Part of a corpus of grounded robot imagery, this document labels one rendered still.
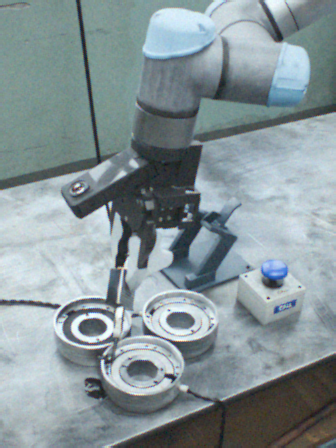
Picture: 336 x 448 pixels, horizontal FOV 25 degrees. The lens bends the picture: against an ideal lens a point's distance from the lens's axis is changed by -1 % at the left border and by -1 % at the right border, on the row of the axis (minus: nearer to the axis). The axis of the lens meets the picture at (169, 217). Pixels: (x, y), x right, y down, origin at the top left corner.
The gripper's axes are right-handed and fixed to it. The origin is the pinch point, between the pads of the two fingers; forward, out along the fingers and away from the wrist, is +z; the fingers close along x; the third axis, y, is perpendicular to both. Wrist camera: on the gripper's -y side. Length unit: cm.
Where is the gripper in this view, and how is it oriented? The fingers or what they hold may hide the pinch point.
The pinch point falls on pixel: (122, 275)
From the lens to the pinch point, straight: 100.8
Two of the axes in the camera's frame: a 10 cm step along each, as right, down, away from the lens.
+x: -4.8, -5.1, 7.1
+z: -1.7, 8.5, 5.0
